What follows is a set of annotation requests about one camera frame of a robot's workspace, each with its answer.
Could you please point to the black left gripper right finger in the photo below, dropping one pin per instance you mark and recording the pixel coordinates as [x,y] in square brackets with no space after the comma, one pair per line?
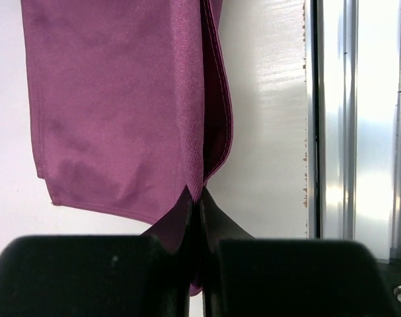
[215,226]

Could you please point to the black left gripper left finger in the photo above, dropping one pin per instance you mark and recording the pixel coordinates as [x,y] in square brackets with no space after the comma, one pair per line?
[169,280]

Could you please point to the purple satin napkin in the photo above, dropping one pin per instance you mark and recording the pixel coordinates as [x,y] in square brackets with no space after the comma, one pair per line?
[129,102]

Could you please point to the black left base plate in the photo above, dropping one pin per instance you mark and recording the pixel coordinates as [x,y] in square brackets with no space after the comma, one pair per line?
[392,276]

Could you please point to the aluminium front rail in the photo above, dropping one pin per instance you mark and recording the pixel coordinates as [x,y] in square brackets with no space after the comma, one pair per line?
[353,77]

